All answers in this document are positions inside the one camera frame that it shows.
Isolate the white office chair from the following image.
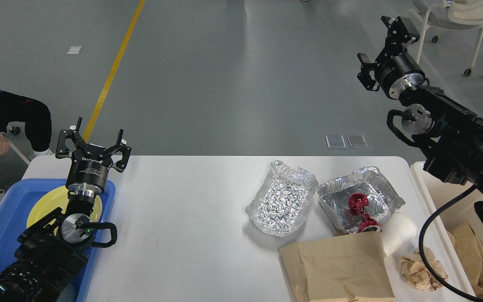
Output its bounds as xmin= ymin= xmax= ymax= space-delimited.
xmin=405 ymin=0 xmax=483 ymax=76

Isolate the white paper cup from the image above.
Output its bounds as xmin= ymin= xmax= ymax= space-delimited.
xmin=382 ymin=211 xmax=418 ymax=257

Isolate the crumpled foil tray left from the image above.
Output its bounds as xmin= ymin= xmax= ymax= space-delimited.
xmin=245 ymin=160 xmax=318 ymax=237

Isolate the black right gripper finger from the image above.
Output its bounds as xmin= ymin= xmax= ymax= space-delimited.
xmin=381 ymin=16 xmax=420 ymax=61
xmin=357 ymin=53 xmax=383 ymax=91

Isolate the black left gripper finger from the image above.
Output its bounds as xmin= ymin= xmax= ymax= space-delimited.
xmin=99 ymin=129 xmax=132 ymax=173
xmin=55 ymin=117 xmax=89 ymax=160

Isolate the beige waste bin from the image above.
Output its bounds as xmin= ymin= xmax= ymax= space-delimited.
xmin=410 ymin=162 xmax=483 ymax=298

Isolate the blue plastic tray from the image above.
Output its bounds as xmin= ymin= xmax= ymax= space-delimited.
xmin=0 ymin=178 xmax=116 ymax=302

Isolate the red crushed can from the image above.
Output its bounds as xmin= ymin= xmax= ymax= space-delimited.
xmin=348 ymin=193 xmax=382 ymax=233

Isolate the yellow plastic plate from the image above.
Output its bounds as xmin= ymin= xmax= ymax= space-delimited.
xmin=26 ymin=186 xmax=102 ymax=228

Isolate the brown paper bag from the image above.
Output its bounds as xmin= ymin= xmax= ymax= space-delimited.
xmin=279 ymin=232 xmax=395 ymax=302

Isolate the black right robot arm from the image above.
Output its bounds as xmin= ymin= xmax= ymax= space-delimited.
xmin=357 ymin=16 xmax=483 ymax=302

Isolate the foil tray right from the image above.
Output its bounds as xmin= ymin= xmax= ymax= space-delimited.
xmin=317 ymin=166 xmax=405 ymax=234

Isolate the brown paper in bin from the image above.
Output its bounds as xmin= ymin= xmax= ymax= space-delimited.
xmin=448 ymin=221 xmax=483 ymax=296

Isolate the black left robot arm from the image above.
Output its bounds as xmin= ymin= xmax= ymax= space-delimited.
xmin=0 ymin=118 xmax=132 ymax=302

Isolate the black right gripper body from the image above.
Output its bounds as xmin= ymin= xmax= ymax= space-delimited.
xmin=374 ymin=53 xmax=426 ymax=99

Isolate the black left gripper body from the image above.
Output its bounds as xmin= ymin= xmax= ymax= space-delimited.
xmin=65 ymin=151 xmax=113 ymax=195

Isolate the crumpled brown paper ball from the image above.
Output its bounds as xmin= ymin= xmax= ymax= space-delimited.
xmin=400 ymin=247 xmax=448 ymax=291

